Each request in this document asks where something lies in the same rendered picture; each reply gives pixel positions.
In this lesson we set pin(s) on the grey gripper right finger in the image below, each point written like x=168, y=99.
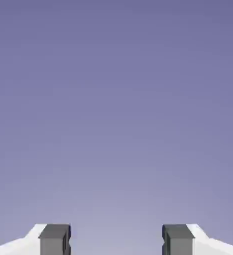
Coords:
x=178, y=239

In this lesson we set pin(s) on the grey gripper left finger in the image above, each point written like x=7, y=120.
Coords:
x=52, y=239

